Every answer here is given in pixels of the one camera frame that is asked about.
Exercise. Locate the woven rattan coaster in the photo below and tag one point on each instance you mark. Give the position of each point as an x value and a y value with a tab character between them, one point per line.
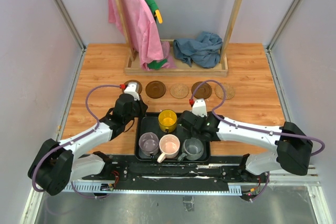
179	90
229	91

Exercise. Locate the green cloth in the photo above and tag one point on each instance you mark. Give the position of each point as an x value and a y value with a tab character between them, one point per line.
156	65

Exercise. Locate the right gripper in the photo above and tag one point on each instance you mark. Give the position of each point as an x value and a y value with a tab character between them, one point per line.
192	133

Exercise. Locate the brown wooden saucer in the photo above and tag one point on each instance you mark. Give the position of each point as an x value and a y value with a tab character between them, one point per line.
155	89
203	92
138	84

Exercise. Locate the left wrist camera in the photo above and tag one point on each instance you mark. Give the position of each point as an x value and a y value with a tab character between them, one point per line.
132	90

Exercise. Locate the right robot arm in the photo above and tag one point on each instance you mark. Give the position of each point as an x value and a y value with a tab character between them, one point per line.
287	146

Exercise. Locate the pink shirt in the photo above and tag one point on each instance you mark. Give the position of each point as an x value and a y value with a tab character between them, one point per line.
145	35

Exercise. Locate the purple cup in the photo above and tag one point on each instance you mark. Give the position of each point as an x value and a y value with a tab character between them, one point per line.
149	144

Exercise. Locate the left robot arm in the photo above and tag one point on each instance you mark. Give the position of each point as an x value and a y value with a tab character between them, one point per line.
59	163

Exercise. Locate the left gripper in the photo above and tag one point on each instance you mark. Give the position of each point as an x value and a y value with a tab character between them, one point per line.
143	108

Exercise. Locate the wooden clothes rack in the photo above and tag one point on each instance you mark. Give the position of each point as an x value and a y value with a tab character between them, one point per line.
132	62

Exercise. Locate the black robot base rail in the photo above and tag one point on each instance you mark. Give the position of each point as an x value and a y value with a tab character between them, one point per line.
219	175

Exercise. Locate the blue crumpled cloth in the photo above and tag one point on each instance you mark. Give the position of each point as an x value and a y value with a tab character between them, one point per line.
203	51

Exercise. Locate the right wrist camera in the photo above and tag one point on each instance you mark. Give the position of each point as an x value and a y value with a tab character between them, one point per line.
199	108

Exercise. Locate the right woven rattan coaster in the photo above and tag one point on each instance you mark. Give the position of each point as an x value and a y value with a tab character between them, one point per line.
229	91

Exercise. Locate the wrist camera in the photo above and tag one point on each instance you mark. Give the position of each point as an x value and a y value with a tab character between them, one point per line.
132	90
199	108

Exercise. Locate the left woven rattan coaster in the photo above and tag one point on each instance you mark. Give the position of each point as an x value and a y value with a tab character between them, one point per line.
179	90

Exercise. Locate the yellow cup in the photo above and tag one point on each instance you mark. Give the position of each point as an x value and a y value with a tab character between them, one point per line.
167	121

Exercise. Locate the pink mug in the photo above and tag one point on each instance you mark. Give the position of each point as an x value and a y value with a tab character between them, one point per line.
169	146

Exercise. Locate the black plastic tray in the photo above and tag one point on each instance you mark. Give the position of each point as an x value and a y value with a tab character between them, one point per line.
150	123

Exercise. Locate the grey mug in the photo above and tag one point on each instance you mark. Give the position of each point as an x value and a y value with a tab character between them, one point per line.
192	149

